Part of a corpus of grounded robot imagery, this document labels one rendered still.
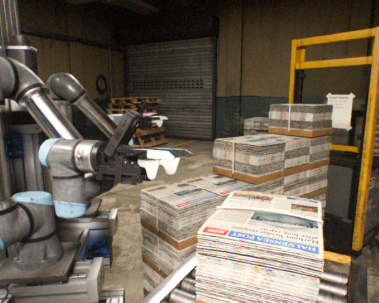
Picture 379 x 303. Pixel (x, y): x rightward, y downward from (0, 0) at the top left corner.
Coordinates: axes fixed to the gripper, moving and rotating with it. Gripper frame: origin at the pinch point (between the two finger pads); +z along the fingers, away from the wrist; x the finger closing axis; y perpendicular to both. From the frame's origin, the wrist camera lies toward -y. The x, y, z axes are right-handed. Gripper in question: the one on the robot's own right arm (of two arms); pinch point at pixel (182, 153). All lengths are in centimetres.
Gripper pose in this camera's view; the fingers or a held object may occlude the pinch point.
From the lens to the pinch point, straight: 63.9
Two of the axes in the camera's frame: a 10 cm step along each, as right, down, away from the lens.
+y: -0.5, 10.0, 0.6
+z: 9.5, 0.6, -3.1
